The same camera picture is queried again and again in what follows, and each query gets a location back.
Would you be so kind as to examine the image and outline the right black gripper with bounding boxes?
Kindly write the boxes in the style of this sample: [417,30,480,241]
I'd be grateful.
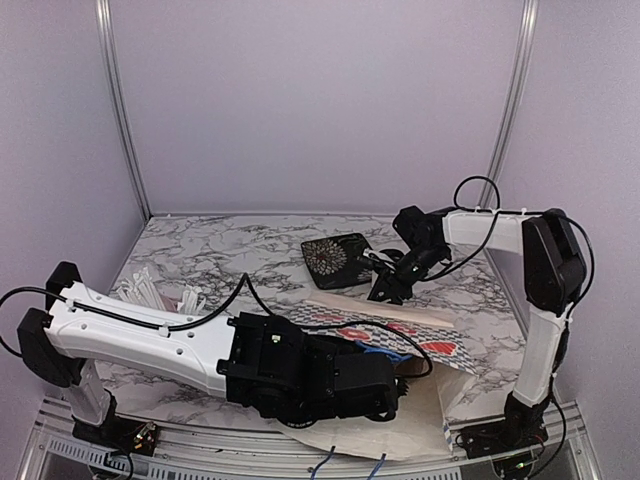
[365,244,445,314]

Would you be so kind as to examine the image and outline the blue checkered paper bag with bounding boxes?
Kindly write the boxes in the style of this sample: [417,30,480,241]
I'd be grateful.
[276,292,478,461]

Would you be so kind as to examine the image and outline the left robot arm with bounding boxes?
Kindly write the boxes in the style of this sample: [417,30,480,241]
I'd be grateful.
[16,262,399,445]

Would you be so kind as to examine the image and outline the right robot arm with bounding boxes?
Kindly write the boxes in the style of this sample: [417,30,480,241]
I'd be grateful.
[369,203,595,448]

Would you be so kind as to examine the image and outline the black floral square plate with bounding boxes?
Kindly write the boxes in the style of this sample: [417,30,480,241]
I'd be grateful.
[300,233,372,290]

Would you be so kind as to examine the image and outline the pink round plate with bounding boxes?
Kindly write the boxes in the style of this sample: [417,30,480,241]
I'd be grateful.
[161,296,180,313]

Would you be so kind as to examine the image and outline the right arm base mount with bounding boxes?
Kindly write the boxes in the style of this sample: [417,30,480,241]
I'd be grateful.
[455,393,551,459]

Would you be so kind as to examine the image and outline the right aluminium frame post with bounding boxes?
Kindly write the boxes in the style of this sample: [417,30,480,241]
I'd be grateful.
[488,0,539,181]

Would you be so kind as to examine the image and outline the aluminium frame post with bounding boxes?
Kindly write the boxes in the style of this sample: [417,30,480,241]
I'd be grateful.
[95,0,153,223]
[488,0,539,181]

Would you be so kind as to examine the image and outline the aluminium front rail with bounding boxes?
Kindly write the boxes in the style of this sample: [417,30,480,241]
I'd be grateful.
[16,397,602,479]

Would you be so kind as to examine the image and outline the left aluminium frame post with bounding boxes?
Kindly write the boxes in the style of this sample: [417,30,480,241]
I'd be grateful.
[95,0,153,223]

